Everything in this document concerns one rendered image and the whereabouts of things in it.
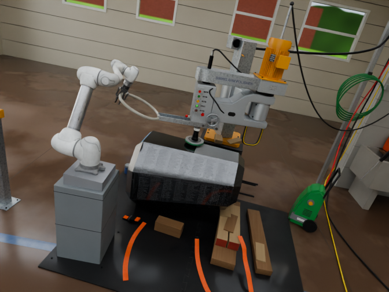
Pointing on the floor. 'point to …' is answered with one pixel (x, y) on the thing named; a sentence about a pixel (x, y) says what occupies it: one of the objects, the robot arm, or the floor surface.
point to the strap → (195, 258)
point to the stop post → (6, 203)
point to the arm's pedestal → (85, 220)
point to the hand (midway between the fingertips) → (118, 101)
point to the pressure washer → (310, 204)
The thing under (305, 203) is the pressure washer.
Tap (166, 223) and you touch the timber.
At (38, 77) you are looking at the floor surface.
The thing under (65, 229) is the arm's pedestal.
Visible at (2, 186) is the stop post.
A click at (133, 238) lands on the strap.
